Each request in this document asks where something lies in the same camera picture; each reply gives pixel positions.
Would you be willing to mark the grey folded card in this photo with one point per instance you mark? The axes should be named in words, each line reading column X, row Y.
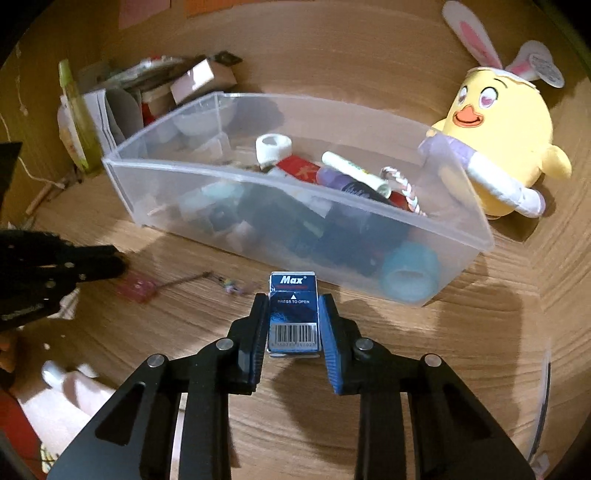
column 117, row 115

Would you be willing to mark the cardboard box with white label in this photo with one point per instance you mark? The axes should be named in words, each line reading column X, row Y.
column 198, row 81

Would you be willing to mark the pink sticky note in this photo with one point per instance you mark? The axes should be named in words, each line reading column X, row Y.
column 143, row 11

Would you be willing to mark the person's left hand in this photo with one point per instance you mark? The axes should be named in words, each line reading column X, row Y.
column 6, row 350

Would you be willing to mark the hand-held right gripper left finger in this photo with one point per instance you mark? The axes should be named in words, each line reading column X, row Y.
column 261, row 341

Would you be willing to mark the red cloth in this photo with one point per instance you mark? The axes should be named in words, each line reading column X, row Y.
column 16, row 429

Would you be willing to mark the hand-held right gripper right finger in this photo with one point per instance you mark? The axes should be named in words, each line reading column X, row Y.
column 330, row 350

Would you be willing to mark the yellow chick plush toy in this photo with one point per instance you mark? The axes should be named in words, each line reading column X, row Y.
column 503, row 115

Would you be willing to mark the white tape roll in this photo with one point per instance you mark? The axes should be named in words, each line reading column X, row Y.
column 272, row 147

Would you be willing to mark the orange sticky note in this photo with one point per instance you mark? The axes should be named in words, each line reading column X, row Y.
column 210, row 5

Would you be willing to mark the blue tape roll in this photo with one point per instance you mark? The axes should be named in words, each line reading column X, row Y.
column 411, row 263

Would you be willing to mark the clear plastic storage bin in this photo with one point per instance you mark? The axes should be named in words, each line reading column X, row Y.
column 152, row 194

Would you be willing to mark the blue staples box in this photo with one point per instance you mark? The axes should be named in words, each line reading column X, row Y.
column 293, row 314

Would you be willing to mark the dark object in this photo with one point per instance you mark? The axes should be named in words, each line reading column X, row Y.
column 341, row 235

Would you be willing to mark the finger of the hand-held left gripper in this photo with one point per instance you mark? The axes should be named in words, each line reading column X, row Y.
column 46, row 251
column 87, row 272

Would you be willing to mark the purple tube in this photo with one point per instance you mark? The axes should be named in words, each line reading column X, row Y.
column 330, row 177

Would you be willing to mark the white tube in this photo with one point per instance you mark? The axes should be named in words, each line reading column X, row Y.
column 351, row 170

